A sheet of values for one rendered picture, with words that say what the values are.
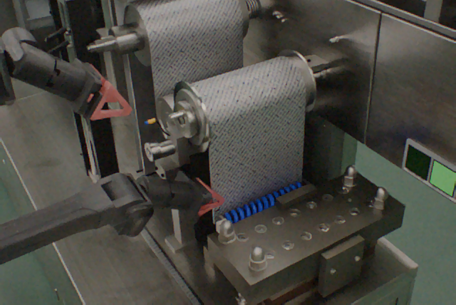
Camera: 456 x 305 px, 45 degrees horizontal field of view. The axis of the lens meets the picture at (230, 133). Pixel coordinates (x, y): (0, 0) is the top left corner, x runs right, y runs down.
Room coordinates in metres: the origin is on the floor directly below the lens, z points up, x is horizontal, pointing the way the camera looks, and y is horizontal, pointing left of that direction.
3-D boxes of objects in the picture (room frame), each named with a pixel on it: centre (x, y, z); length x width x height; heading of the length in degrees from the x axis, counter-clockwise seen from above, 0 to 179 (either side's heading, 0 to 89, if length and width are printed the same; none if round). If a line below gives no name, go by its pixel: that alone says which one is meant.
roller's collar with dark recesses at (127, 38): (1.14, 0.22, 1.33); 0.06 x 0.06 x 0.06; 31
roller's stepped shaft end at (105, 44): (1.11, 0.27, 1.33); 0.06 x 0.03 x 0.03; 121
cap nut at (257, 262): (0.75, -0.04, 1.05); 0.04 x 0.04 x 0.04
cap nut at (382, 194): (0.91, -0.32, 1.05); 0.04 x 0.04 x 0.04
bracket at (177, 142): (0.95, 0.13, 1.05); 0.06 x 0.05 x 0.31; 121
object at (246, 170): (0.95, -0.06, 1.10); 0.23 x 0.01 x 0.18; 121
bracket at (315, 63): (1.09, -0.18, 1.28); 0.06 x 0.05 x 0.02; 121
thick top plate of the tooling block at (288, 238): (0.87, -0.16, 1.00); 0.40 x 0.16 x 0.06; 121
